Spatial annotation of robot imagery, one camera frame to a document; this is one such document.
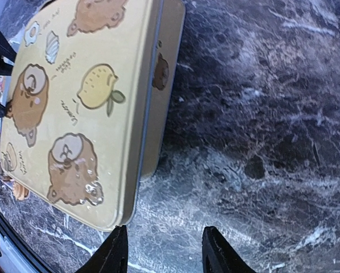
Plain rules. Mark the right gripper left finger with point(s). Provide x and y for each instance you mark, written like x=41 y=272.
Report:
x=111 y=256

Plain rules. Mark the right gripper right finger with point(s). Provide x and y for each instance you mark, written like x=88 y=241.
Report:
x=218 y=255

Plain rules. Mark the silver tin lid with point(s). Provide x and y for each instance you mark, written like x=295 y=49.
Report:
x=74 y=128

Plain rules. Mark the gold cookie tin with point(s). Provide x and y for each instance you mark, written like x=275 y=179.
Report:
x=167 y=50

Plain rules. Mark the swirl butter cookie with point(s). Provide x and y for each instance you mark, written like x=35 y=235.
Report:
x=20 y=192

